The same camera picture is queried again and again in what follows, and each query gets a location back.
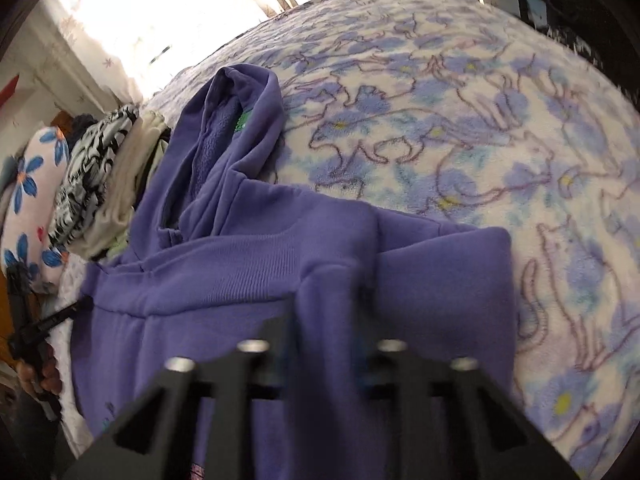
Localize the cat print fleece blanket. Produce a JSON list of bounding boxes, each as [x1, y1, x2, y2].
[[50, 0, 640, 480]]

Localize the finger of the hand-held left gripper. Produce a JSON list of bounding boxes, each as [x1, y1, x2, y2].
[[36, 299, 96, 335]]

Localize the red wall shelf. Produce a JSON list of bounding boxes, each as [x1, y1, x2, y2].
[[0, 74, 21, 108]]

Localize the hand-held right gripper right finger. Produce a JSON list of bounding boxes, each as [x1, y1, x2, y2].
[[355, 310, 566, 480]]

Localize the person's left hand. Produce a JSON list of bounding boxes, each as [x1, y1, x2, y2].
[[17, 357, 63, 403]]

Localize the cream folded garment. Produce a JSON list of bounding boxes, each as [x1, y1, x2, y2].
[[82, 110, 171, 261]]

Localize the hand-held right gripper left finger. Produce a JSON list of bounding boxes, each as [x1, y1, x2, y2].
[[65, 310, 301, 480]]

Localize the black white printed folded garment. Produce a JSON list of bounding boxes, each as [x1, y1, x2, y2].
[[47, 104, 141, 248]]

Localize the blue floral rolled quilt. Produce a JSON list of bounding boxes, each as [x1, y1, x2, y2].
[[0, 125, 71, 286]]

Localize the dark clothes pile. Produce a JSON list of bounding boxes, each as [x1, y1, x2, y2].
[[70, 114, 101, 138]]

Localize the purple zip hoodie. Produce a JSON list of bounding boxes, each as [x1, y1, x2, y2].
[[70, 65, 518, 480]]

